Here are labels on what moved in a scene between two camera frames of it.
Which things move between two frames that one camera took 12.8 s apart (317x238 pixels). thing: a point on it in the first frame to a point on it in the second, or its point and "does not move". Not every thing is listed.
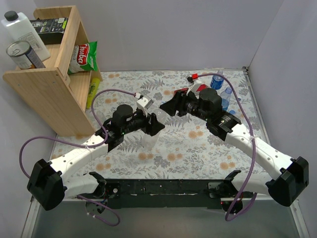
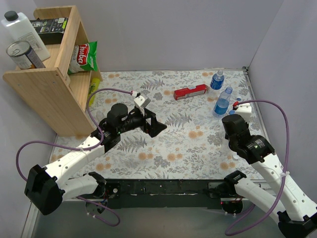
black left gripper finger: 154,127 does not move
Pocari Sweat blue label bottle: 217,81 does not move
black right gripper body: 179,104 to 227,135
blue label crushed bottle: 226,96 does not move
